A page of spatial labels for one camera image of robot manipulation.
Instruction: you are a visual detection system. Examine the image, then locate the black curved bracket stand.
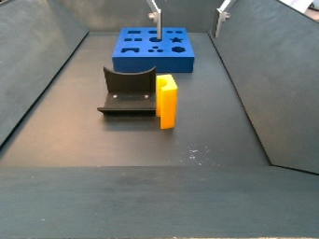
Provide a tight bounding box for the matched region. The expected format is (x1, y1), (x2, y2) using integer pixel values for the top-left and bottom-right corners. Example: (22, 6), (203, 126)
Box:
(98, 68), (156, 116)

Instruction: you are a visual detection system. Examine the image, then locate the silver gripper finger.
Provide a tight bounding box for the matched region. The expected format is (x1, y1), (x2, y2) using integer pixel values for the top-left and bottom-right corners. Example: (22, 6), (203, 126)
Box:
(215, 0), (232, 37)
(146, 0), (162, 39)

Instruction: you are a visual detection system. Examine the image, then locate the yellow arch block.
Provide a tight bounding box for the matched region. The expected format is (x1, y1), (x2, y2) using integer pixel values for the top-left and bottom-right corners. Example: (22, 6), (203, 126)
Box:
(156, 75), (179, 129)

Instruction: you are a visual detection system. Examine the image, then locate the blue foam shape board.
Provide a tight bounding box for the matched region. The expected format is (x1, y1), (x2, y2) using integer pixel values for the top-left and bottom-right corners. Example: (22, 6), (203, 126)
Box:
(112, 27), (195, 73)

